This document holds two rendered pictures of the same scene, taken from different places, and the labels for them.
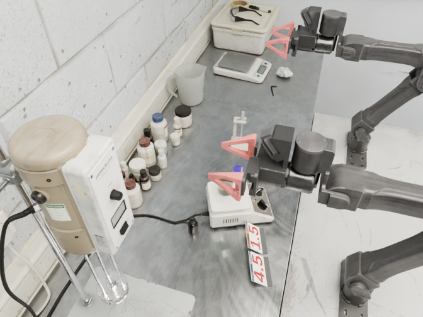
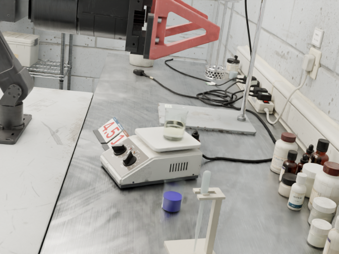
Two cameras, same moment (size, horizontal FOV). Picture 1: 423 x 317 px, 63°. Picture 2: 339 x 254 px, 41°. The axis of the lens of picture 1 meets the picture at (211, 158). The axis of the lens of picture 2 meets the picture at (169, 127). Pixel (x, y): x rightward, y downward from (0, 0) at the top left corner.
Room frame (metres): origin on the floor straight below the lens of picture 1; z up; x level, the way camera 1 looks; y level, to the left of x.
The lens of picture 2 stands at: (1.58, -0.44, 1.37)
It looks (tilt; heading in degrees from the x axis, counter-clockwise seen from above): 20 degrees down; 157
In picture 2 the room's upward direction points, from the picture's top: 7 degrees clockwise
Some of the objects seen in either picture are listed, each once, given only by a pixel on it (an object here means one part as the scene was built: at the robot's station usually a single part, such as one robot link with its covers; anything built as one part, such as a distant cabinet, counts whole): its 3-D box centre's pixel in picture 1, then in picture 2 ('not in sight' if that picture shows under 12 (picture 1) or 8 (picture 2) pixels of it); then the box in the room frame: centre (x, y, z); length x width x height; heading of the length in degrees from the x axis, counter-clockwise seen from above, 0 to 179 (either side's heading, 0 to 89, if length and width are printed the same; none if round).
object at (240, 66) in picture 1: (242, 66); not in sight; (1.58, -0.16, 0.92); 0.26 x 0.19 x 0.05; 67
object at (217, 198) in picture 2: (242, 132); (197, 225); (1.01, -0.12, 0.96); 0.08 x 0.08 x 0.13; 85
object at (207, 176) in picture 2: not in sight; (206, 184); (1.01, -0.11, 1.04); 0.01 x 0.01 x 0.04; 85
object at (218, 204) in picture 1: (228, 195); (167, 137); (0.69, -0.05, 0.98); 0.12 x 0.12 x 0.01; 7
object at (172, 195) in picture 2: (238, 168); (172, 194); (0.85, -0.09, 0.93); 0.04 x 0.04 x 0.06
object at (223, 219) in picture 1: (235, 202); (155, 155); (0.69, -0.08, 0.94); 0.22 x 0.13 x 0.08; 97
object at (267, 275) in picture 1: (260, 268); (108, 129); (0.48, -0.14, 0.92); 0.09 x 0.06 x 0.04; 1
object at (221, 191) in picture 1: (226, 182); (174, 124); (0.70, -0.05, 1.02); 0.06 x 0.05 x 0.08; 136
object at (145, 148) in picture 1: (146, 151); (327, 188); (0.91, 0.24, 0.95); 0.06 x 0.06 x 0.11
